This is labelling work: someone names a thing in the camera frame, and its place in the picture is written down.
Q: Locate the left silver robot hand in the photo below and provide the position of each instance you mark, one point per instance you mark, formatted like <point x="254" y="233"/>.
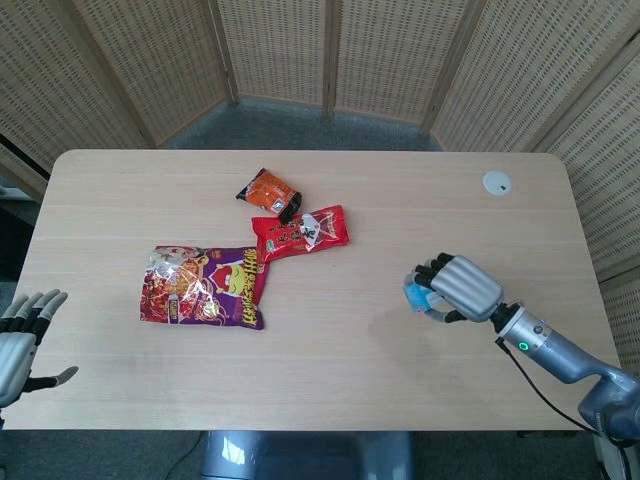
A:
<point x="12" y="355"/>

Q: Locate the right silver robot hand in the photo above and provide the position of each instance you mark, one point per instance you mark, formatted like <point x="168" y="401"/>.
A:
<point x="465" y="285"/>

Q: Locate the blue snack packet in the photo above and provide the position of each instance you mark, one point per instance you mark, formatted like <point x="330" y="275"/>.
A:
<point x="415" y="295"/>

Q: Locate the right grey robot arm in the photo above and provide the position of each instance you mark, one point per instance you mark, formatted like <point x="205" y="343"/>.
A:
<point x="560" y="350"/>

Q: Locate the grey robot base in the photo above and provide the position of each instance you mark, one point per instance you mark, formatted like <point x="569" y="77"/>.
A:
<point x="310" y="460"/>

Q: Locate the red snack packet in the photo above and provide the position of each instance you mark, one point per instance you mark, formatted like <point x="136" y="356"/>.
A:
<point x="300" y="235"/>

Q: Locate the large purple snack bag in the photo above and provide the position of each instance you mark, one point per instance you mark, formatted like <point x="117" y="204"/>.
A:
<point x="220" y="290"/>

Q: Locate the orange black snack packet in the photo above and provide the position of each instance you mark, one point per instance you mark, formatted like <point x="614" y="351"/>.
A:
<point x="265" y="192"/>

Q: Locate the woven bamboo folding screen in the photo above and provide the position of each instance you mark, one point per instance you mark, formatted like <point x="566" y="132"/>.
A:
<point x="280" y="50"/>

